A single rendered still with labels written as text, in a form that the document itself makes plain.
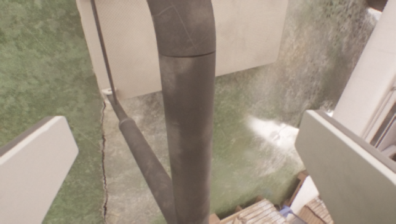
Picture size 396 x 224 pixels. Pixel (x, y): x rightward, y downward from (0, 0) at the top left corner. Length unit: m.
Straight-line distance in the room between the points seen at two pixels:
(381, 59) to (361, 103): 0.31
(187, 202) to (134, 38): 0.58
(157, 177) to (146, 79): 0.45
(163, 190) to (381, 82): 1.65
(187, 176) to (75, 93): 0.79
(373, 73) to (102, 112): 1.70
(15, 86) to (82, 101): 0.22
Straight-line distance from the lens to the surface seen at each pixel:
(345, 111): 1.86
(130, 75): 0.73
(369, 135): 2.01
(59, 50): 0.89
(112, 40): 0.69
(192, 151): 0.16
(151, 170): 0.38
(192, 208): 0.22
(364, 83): 1.82
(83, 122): 1.00
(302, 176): 3.15
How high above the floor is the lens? 0.87
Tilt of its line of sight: 47 degrees down
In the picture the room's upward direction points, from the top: 130 degrees clockwise
